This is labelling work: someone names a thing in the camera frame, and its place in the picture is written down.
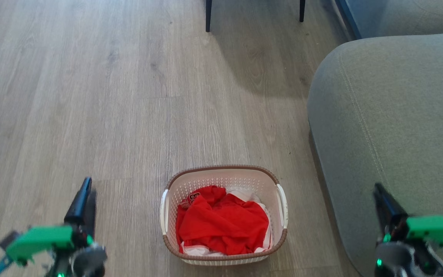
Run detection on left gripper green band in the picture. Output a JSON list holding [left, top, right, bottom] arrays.
[[0, 177, 98, 270]]

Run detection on beige chair with black legs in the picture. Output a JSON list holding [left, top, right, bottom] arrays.
[[205, 0, 306, 33]]

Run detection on grey fabric sofa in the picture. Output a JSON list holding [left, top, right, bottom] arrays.
[[307, 32, 443, 277]]

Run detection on red jersey garment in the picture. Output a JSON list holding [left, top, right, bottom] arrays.
[[175, 185, 270, 256]]

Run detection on grey sofa section blue trim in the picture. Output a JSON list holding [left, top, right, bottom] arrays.
[[336, 0, 443, 40]]

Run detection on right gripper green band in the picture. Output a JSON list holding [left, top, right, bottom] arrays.
[[373, 183, 443, 258]]

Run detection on white laundry basket brown rim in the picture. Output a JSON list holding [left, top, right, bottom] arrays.
[[160, 165, 289, 266]]

